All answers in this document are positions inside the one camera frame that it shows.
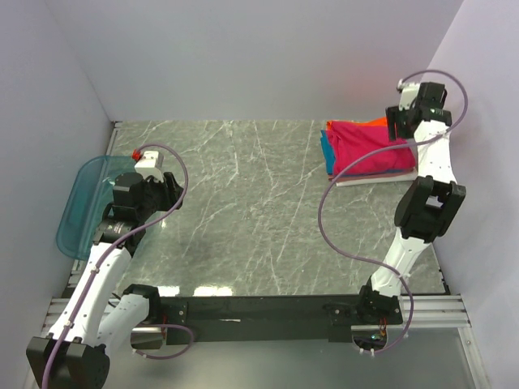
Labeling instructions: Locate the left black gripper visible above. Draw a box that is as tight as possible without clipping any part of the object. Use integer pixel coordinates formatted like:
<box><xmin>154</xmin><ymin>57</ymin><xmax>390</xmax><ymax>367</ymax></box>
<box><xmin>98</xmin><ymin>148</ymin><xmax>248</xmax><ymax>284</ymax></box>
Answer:
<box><xmin>136</xmin><ymin>171</ymin><xmax>186</xmax><ymax>220</ymax></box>

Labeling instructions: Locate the pink t-shirt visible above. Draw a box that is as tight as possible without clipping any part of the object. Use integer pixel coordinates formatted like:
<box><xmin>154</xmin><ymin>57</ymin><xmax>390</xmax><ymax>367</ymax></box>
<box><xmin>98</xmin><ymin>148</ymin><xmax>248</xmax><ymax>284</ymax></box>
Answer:
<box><xmin>329</xmin><ymin>122</ymin><xmax>416</xmax><ymax>176</ymax></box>

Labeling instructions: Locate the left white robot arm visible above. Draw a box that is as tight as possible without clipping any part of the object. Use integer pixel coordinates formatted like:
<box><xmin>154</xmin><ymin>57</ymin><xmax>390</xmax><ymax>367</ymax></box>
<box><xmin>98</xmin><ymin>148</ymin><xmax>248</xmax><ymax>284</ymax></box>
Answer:
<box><xmin>26</xmin><ymin>172</ymin><xmax>186</xmax><ymax>388</ymax></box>

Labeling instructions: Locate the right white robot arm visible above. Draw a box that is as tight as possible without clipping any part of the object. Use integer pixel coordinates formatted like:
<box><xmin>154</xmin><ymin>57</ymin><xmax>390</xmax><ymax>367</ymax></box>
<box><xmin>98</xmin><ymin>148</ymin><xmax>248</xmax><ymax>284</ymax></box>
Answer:
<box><xmin>356</xmin><ymin>82</ymin><xmax>466</xmax><ymax>324</ymax></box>

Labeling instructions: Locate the folded orange t-shirt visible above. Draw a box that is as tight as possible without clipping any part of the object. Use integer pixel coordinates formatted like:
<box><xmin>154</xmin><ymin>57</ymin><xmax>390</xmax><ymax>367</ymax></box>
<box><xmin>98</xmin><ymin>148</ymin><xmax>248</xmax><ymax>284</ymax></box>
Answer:
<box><xmin>326</xmin><ymin>117</ymin><xmax>387</xmax><ymax>130</ymax></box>

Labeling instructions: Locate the teal transparent plastic bin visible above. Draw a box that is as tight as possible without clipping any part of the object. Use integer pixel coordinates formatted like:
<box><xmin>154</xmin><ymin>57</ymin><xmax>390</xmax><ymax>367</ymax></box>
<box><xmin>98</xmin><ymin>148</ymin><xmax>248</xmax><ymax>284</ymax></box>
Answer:
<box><xmin>56</xmin><ymin>155</ymin><xmax>134</xmax><ymax>261</ymax></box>

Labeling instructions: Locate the folded white t-shirt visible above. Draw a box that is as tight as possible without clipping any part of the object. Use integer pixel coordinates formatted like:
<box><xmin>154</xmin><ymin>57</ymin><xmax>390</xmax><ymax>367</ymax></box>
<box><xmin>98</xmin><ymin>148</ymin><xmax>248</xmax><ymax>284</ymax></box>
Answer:
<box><xmin>335</xmin><ymin>169</ymin><xmax>418</xmax><ymax>187</ymax></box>

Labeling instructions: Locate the folded blue t-shirt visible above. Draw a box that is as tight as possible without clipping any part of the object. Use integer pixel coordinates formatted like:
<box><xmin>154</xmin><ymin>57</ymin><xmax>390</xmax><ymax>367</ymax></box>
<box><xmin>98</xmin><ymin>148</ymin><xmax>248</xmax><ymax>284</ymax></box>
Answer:
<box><xmin>320</xmin><ymin>130</ymin><xmax>336</xmax><ymax>177</ymax></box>

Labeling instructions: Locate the folded mauve t-shirt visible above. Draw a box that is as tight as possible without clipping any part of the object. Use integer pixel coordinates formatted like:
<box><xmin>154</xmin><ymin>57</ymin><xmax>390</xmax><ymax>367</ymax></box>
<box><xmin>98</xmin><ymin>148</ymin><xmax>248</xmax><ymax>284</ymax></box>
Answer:
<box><xmin>336</xmin><ymin>169</ymin><xmax>417</xmax><ymax>185</ymax></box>

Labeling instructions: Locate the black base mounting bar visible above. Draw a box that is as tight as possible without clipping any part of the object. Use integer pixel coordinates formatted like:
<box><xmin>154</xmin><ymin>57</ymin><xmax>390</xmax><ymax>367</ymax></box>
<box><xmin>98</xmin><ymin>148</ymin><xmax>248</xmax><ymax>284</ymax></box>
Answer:
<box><xmin>144</xmin><ymin>295</ymin><xmax>403</xmax><ymax>343</ymax></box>

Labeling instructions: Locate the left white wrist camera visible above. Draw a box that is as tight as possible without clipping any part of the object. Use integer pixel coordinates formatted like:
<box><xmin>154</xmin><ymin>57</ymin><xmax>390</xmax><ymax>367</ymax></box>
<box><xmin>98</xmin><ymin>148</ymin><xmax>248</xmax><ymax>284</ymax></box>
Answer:
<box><xmin>131</xmin><ymin>150</ymin><xmax>164</xmax><ymax>182</ymax></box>

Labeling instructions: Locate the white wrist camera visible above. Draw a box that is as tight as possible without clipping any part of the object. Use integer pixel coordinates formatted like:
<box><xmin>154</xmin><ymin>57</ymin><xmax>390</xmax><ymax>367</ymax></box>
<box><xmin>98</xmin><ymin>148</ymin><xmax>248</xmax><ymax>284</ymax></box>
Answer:
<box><xmin>397</xmin><ymin>79</ymin><xmax>421</xmax><ymax>111</ymax></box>
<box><xmin>131</xmin><ymin>150</ymin><xmax>164</xmax><ymax>182</ymax></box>

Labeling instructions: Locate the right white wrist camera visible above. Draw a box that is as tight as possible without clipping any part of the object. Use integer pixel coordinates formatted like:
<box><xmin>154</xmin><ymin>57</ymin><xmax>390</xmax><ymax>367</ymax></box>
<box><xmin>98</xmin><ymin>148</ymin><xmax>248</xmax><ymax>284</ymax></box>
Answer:
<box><xmin>397</xmin><ymin>79</ymin><xmax>421</xmax><ymax>111</ymax></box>

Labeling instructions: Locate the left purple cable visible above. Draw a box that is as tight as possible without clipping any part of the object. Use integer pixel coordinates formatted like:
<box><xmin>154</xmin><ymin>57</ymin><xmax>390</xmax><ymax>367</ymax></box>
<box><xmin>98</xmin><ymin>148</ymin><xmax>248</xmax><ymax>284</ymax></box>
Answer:
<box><xmin>40</xmin><ymin>143</ymin><xmax>195</xmax><ymax>389</ymax></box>

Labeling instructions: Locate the purple cable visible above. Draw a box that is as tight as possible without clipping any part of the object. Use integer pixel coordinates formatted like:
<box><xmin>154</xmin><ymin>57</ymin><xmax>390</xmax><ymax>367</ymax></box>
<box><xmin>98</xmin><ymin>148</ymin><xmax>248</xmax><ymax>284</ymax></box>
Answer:
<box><xmin>40</xmin><ymin>143</ymin><xmax>195</xmax><ymax>389</ymax></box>
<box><xmin>317</xmin><ymin>69</ymin><xmax>470</xmax><ymax>356</ymax></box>

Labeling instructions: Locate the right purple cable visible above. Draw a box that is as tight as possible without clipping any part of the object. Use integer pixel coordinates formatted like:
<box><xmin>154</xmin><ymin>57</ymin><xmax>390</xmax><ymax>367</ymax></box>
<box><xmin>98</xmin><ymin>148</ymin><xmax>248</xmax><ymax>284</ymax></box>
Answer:
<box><xmin>317</xmin><ymin>69</ymin><xmax>470</xmax><ymax>356</ymax></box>

